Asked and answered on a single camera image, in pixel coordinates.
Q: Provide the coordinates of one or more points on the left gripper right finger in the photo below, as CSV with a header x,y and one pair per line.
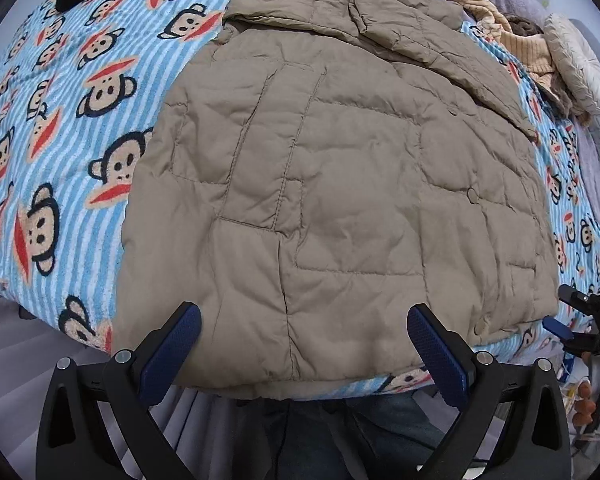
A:
x,y
534,441

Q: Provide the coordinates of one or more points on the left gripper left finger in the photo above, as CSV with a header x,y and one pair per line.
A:
x,y
73,441

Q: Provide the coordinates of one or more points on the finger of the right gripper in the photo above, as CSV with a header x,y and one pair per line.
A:
x,y
557,328
580,301

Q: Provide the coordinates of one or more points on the tan puffer jacket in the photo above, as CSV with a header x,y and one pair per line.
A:
x,y
318,168

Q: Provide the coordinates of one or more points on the cream round pleated cushion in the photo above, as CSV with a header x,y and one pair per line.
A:
x,y
575,60

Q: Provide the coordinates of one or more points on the beige striped fleece garment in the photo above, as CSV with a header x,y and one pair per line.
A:
x,y
531,49

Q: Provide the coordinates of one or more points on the brown fuzzy garment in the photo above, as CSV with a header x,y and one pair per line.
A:
x,y
522,27

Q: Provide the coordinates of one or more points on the monkey print striped blanket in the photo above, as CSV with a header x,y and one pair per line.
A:
x,y
80,94

